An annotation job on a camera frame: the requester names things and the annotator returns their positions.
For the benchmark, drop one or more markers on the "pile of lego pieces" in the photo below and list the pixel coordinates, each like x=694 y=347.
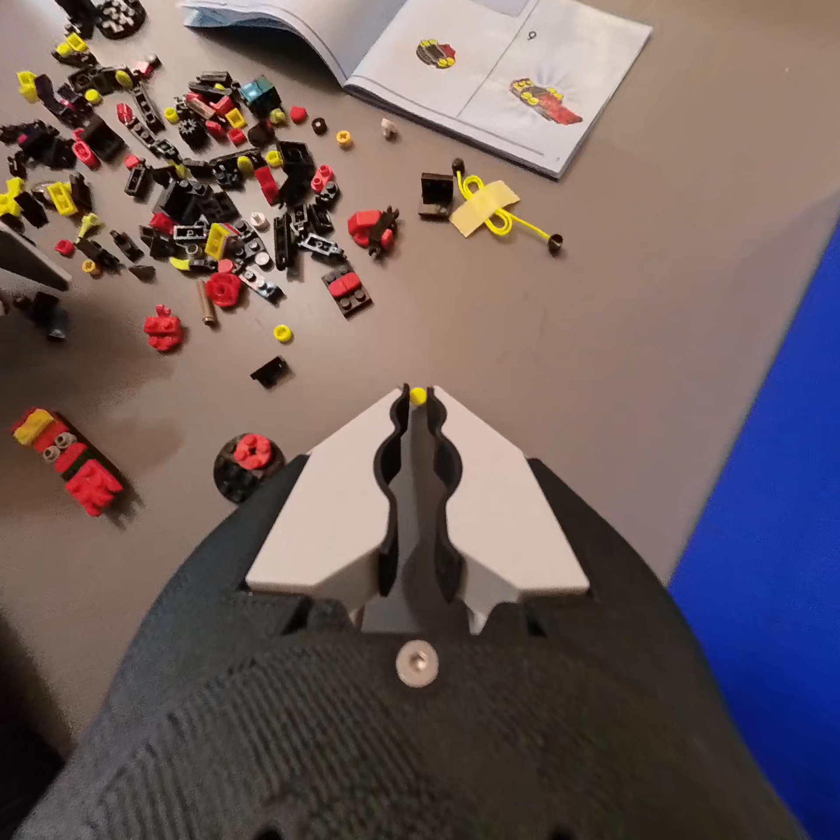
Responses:
x=197 y=197

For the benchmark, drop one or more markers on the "black plate with red tiles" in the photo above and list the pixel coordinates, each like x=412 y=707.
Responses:
x=346 y=289

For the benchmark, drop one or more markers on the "black lego bracket piece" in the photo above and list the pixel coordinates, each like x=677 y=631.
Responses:
x=270 y=372

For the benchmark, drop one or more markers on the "round plate with red piece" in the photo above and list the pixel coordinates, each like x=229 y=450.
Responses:
x=236 y=482

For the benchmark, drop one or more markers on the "brown lego rod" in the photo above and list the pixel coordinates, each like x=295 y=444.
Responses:
x=205 y=303

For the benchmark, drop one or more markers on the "red studded lego piece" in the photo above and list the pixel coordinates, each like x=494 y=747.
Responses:
x=163 y=331

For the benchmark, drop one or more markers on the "small white lego piece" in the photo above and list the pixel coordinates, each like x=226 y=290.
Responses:
x=389 y=128

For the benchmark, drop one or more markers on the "black square lego piece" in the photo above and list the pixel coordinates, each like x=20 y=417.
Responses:
x=434 y=193

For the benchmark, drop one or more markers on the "black angled lego piece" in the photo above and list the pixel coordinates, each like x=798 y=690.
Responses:
x=47 y=312

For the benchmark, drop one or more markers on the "red round lego piece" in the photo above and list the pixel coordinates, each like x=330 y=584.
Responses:
x=223 y=289

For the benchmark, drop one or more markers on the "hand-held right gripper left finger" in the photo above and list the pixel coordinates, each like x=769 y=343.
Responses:
x=315 y=518

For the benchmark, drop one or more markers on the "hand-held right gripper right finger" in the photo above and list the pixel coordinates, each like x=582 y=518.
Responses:
x=518 y=525

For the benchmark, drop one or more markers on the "lego instruction booklet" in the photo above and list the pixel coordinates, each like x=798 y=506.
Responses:
x=459 y=39

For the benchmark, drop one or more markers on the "black tall lego assembly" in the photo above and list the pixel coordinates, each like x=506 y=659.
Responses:
x=79 y=13

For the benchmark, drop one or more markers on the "pale yellow tape strip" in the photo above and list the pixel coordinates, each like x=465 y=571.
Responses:
x=472 y=216

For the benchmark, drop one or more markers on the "red and brown lego assembly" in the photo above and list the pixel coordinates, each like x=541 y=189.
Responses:
x=364 y=224

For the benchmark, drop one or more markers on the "yellow round lego stud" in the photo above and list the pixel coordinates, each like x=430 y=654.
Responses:
x=417 y=396

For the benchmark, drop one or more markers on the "red lego car assembly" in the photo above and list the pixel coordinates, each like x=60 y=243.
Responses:
x=72 y=466

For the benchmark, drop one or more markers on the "black round lego plate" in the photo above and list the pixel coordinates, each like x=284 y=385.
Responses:
x=121 y=16

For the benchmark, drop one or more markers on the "blue board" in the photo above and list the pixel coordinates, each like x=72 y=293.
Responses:
x=774 y=525

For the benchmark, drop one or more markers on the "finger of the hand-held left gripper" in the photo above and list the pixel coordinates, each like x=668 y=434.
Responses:
x=26 y=259

